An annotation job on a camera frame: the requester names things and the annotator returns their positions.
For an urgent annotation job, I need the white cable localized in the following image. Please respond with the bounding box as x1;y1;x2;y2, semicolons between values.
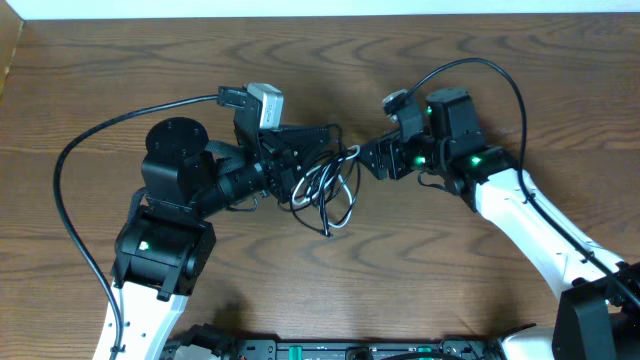
290;144;361;230

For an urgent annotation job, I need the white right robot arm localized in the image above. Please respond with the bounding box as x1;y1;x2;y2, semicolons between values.
359;88;639;359

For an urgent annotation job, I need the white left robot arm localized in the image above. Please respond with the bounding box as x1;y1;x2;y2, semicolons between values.
94;117;331;359

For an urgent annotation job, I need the brown cardboard panel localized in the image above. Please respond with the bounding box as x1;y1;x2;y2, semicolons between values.
0;0;24;91

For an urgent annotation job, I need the black right camera cable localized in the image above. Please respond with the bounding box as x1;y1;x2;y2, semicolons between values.
404;57;640;306

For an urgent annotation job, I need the black camera cable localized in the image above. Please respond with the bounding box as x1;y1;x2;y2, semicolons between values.
52;93;236;360
404;57;640;306

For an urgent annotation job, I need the black left camera cable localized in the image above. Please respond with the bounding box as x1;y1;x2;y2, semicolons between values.
52;93;236;360

